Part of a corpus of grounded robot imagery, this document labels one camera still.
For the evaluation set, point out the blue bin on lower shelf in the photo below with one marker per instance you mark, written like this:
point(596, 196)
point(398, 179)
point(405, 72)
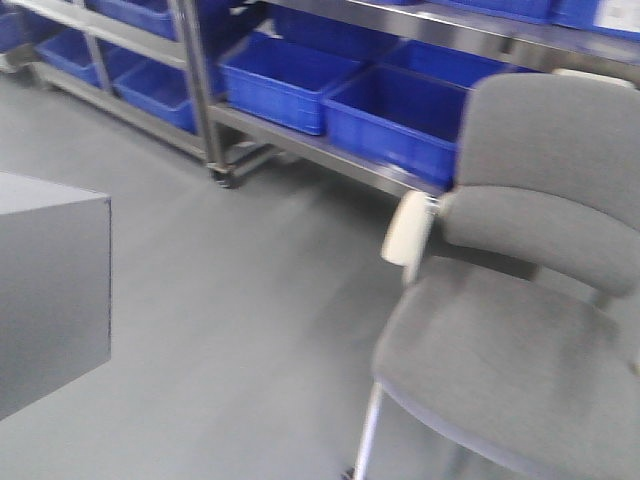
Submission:
point(285, 83)

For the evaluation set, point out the gray upholstered chair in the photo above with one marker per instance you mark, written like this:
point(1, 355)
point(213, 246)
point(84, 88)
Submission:
point(501, 342)

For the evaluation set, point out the steel shelving unit with bins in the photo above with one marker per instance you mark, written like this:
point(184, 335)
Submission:
point(228, 139)

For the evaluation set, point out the blue bin beside chair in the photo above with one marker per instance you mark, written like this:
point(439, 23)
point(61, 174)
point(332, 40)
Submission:
point(400, 118)

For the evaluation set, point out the gray rectangular base block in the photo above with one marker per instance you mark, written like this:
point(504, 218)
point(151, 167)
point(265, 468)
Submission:
point(56, 287)

